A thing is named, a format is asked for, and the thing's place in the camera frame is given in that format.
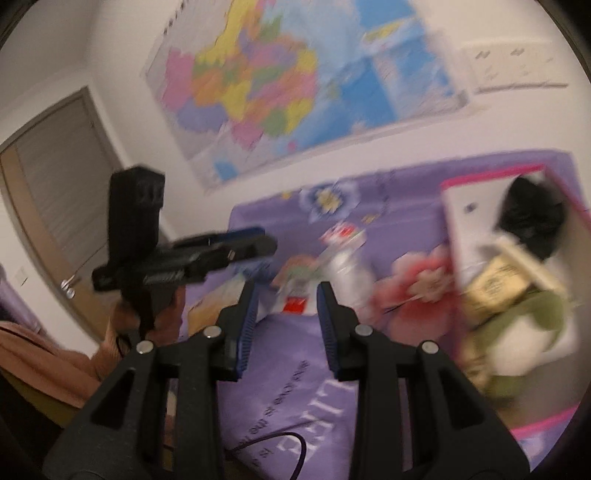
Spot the red and white packet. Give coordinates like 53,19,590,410
321,224,368,252

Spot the white bottle with clear cap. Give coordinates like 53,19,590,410
325,247,375,315

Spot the person's left forearm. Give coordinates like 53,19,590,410
0,318,134,409

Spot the green plush turtle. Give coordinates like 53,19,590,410
466,291,578,398

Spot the purple floral bedsheet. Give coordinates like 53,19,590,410
166,148,583,480

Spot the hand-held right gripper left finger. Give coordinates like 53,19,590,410
41,281,258,480

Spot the white wall socket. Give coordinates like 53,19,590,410
503,41,541,89
463,42,509,93

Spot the colourful wall map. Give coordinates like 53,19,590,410
143,0,469,192

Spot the person's left hand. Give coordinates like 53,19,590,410
111,286,185,349

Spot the black cable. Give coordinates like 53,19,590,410
226,431,308,480

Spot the pink cardboard box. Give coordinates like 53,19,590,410
438,165,585,439

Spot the black cloth scrunchie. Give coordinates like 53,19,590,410
496,176,571,261

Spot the red white snack packet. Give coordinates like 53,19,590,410
272,256,326,317

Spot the grey wooden door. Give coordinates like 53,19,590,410
0,87,139,342

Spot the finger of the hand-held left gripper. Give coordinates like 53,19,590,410
185,235,278,280
171,226,266,250

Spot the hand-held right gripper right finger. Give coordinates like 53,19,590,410
316,281,532,480

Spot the white tissue pack yellow print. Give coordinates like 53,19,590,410
462,235,568,319

